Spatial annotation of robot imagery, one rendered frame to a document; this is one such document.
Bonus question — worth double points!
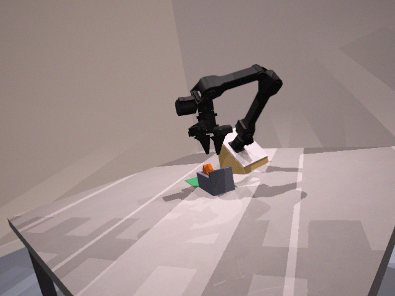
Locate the orange l-shaped part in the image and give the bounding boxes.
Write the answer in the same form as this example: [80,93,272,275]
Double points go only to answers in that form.
[202,164,214,175]

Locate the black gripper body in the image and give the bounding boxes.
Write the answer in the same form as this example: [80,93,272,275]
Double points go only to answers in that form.
[195,110,233,137]

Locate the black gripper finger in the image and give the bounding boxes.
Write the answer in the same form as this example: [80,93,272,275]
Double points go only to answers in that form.
[194,134,210,154]
[210,134,227,155]

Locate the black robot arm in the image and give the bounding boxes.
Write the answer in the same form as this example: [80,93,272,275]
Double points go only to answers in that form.
[175,64,283,153]

